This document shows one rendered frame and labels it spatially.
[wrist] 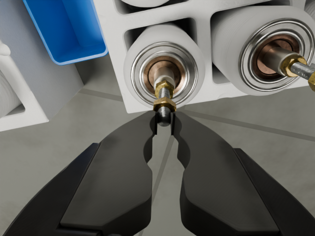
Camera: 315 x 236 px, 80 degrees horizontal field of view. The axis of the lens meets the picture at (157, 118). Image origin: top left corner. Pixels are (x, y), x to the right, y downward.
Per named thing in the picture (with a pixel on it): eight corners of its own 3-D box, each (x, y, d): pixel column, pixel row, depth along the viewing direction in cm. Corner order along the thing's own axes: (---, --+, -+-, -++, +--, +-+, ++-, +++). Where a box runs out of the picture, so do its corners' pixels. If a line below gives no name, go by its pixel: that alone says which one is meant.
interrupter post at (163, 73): (178, 77, 22) (181, 88, 19) (161, 89, 23) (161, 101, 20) (166, 61, 21) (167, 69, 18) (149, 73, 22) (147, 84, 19)
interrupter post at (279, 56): (260, 70, 21) (276, 79, 18) (262, 47, 20) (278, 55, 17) (283, 65, 21) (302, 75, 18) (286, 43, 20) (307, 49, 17)
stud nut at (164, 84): (150, 90, 18) (150, 93, 17) (161, 76, 17) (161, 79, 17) (166, 101, 19) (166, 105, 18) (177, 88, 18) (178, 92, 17)
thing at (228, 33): (201, 65, 39) (229, 105, 23) (197, 13, 34) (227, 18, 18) (250, 55, 38) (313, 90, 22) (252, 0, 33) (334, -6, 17)
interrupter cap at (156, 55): (209, 82, 22) (211, 84, 21) (158, 115, 24) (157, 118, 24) (172, 24, 19) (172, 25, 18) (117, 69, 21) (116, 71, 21)
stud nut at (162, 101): (147, 107, 15) (146, 113, 14) (161, 92, 14) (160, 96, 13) (167, 121, 15) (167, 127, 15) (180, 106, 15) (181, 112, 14)
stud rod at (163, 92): (157, 84, 20) (153, 122, 13) (163, 77, 19) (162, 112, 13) (165, 90, 20) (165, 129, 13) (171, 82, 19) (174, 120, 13)
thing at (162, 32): (197, 52, 37) (222, 84, 22) (158, 80, 40) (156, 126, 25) (168, 7, 34) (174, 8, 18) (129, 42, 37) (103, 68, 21)
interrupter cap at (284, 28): (236, 95, 23) (239, 97, 22) (236, 27, 19) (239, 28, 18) (304, 83, 22) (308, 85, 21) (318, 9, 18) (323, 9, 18)
